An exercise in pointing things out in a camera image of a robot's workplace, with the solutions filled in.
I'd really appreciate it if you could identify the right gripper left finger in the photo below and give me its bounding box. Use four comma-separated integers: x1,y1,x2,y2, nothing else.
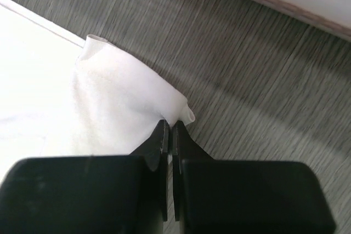
1,120,169,233

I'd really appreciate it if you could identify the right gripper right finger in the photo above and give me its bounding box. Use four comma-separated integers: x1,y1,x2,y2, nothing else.
172,121,336,233

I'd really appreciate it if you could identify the white green printed t-shirt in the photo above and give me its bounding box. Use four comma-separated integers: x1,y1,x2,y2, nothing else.
1,0,195,177

